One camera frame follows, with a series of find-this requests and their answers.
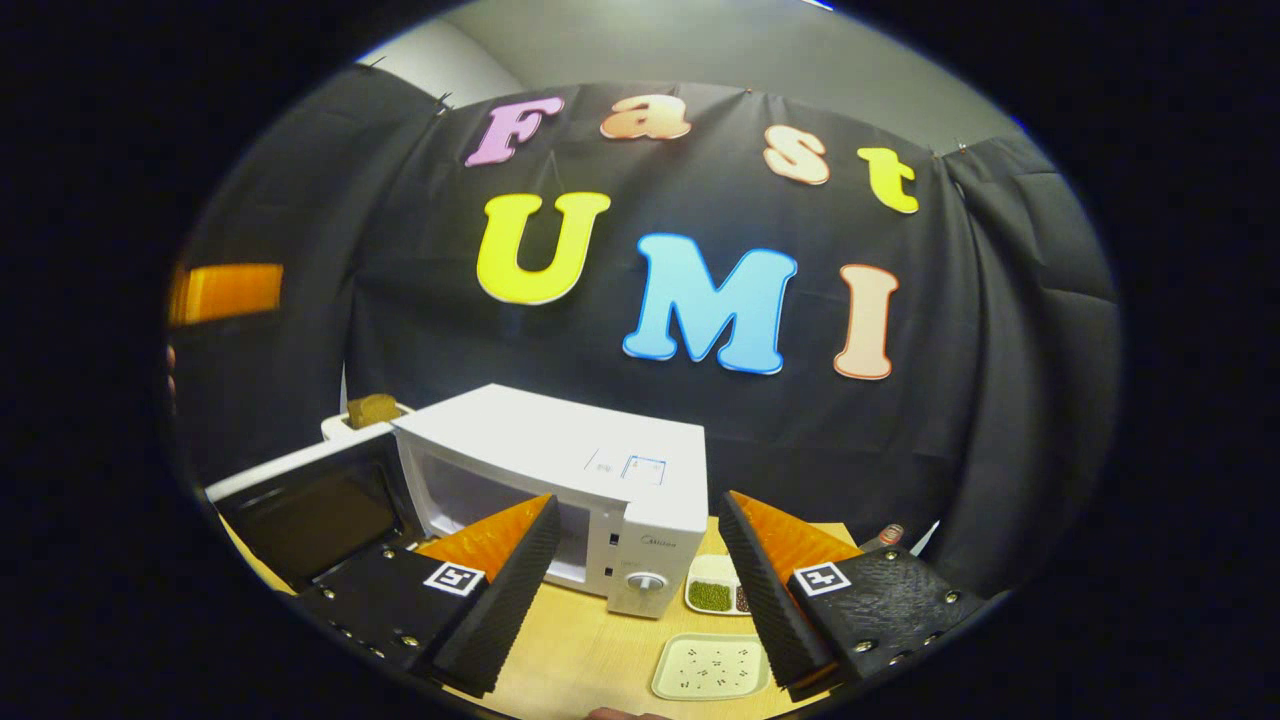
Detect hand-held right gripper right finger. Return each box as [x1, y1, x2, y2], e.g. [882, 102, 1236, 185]
[718, 490, 991, 703]

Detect white square plate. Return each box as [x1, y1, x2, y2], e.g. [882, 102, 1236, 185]
[650, 633, 773, 701]

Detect brown bread slice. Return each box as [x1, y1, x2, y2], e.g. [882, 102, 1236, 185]
[345, 393, 401, 429]

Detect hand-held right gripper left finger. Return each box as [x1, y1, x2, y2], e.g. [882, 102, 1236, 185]
[297, 493, 564, 699]

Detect white divided bean dish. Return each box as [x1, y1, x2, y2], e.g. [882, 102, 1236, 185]
[684, 553, 753, 616]

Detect white microwave oven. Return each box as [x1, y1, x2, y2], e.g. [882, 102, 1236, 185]
[205, 384, 709, 619]

